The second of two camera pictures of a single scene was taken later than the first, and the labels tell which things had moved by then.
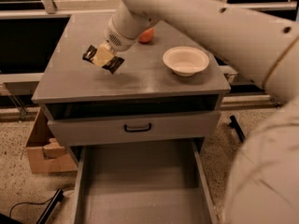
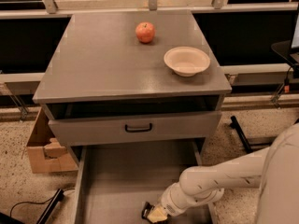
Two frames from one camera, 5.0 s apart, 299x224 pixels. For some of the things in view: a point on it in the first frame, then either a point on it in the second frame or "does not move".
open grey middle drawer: [143, 183] does not move
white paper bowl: [186, 61] does not move
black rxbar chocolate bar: [111, 65] to [147, 210]
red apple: [147, 35] does not move
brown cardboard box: [47, 153] does not move
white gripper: [119, 39] to [168, 206]
